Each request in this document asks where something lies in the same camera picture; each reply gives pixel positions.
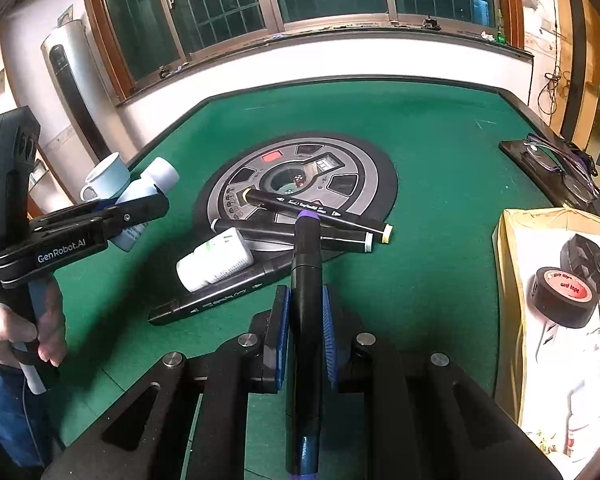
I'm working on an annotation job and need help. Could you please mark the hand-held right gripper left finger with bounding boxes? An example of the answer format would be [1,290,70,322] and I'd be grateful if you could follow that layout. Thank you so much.
[42,285,291,480]

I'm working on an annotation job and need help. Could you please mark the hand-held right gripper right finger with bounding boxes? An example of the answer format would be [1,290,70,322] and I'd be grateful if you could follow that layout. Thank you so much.
[322,285,563,480]

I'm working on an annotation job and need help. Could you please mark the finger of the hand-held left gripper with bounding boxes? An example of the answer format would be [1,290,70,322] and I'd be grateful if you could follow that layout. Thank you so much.
[27,194,171,247]
[80,198,126,214]

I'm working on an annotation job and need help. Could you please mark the white bottle pale label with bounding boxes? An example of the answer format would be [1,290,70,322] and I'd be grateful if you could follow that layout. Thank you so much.
[114,157,181,253]

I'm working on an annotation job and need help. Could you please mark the black marker purple cap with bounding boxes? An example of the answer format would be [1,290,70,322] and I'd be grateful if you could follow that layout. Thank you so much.
[285,210,327,479]

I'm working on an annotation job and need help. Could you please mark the large black marker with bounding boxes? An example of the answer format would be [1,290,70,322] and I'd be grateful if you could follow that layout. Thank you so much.
[147,255,292,327]

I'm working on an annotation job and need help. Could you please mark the white bottle green label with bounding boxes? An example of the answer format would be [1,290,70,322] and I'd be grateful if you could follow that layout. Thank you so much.
[176,227,255,294]

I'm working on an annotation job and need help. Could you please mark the black marker white cap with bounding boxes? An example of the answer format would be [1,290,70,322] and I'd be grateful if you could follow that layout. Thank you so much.
[212,217,376,256]

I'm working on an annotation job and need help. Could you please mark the black marker yellow cap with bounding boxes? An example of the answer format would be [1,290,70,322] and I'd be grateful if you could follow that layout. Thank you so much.
[242,187,395,246]

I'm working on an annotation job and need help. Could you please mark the yellow cardboard box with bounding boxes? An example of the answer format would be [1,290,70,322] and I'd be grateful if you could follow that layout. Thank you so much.
[492,207,600,480]

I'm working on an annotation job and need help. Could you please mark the person's left forearm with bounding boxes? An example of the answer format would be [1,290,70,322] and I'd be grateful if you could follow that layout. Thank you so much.
[0,347,56,467]

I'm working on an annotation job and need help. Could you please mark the person's left hand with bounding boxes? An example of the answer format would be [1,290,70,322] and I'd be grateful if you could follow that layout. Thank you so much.
[0,280,68,369]

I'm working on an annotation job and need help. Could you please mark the white cup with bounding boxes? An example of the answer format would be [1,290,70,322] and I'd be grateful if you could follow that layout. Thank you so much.
[80,152,132,204]

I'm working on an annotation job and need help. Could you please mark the standing air conditioner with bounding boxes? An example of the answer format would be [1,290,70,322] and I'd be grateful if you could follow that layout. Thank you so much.
[40,19,117,162]

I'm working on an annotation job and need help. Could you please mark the round table centre panel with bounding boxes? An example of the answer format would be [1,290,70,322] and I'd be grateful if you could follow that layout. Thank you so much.
[192,132,399,272]

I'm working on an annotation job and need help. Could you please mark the black tape roll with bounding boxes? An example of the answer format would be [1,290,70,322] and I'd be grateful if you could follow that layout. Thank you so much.
[532,266,600,330]

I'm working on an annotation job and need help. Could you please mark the white bottle red label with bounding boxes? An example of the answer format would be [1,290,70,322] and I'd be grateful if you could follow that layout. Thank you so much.
[565,385,600,461]

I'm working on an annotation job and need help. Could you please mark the black round speaker part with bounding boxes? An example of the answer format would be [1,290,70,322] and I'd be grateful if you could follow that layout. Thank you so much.
[560,234,600,293]

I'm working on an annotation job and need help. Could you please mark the eyeglasses on black case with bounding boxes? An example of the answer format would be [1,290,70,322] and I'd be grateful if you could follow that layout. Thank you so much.
[498,139,600,211]

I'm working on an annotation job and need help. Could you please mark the gold pillar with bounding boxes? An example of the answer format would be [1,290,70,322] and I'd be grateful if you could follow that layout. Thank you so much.
[550,0,600,173]

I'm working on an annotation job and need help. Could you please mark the hanging black cable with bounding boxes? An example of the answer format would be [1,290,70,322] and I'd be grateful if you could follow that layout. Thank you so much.
[536,20,572,117]

